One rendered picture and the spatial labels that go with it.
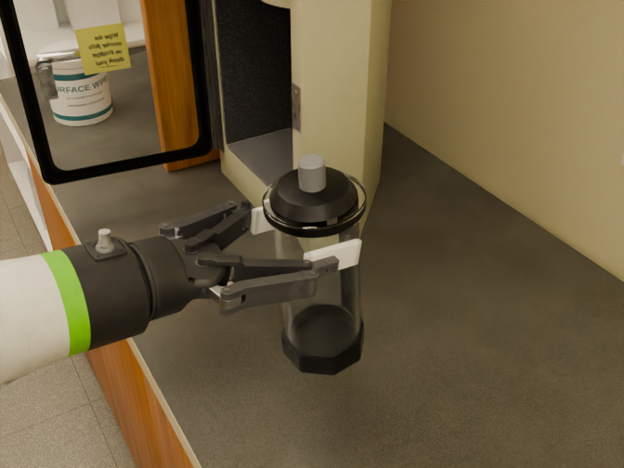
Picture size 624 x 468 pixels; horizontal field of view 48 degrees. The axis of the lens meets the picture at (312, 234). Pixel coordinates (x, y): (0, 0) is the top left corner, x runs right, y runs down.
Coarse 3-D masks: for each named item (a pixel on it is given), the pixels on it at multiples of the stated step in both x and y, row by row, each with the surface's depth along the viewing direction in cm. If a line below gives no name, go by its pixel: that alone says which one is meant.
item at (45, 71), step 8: (40, 64) 109; (48, 64) 109; (40, 72) 108; (48, 72) 109; (40, 80) 109; (48, 80) 110; (48, 88) 110; (56, 88) 111; (48, 96) 111; (56, 96) 112
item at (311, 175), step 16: (304, 160) 69; (320, 160) 69; (288, 176) 72; (304, 176) 69; (320, 176) 69; (336, 176) 72; (272, 192) 72; (288, 192) 70; (304, 192) 70; (320, 192) 70; (336, 192) 70; (352, 192) 71; (288, 208) 69; (304, 208) 68; (320, 208) 68; (336, 208) 69
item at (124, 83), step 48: (48, 0) 105; (96, 0) 108; (144, 0) 110; (48, 48) 109; (96, 48) 112; (144, 48) 115; (96, 96) 116; (144, 96) 119; (192, 96) 122; (96, 144) 120; (144, 144) 124; (192, 144) 128
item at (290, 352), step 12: (360, 216) 70; (288, 228) 69; (336, 228) 68; (360, 324) 84; (360, 336) 83; (288, 348) 83; (360, 348) 83; (300, 360) 81; (312, 360) 81; (324, 360) 80; (336, 360) 81; (348, 360) 82; (312, 372) 82; (324, 372) 82; (336, 372) 82
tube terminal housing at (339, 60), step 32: (320, 0) 90; (352, 0) 92; (384, 0) 105; (320, 32) 92; (352, 32) 95; (384, 32) 110; (320, 64) 95; (352, 64) 98; (384, 64) 116; (320, 96) 98; (352, 96) 101; (384, 96) 122; (288, 128) 133; (320, 128) 101; (352, 128) 104; (224, 160) 131; (352, 160) 107; (256, 192) 122
